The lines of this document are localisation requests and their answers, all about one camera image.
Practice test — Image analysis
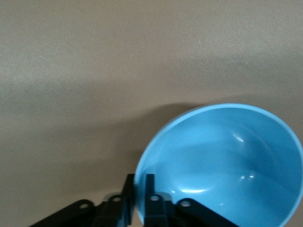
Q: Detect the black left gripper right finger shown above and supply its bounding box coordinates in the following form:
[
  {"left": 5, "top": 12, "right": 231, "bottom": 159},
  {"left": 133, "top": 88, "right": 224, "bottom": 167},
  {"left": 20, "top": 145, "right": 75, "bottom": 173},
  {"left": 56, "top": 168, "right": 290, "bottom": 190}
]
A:
[{"left": 144, "top": 174, "right": 237, "bottom": 227}]

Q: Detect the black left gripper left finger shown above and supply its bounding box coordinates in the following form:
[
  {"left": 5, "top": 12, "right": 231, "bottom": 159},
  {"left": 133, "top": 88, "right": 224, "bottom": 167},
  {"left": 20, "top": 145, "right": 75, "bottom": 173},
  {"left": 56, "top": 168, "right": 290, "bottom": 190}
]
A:
[{"left": 29, "top": 174, "right": 136, "bottom": 227}]

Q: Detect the blue plastic bowl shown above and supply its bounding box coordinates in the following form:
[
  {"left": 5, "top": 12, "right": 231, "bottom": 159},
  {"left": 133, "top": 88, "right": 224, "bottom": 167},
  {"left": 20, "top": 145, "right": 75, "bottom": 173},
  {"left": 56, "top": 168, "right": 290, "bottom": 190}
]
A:
[{"left": 134, "top": 103, "right": 303, "bottom": 227}]

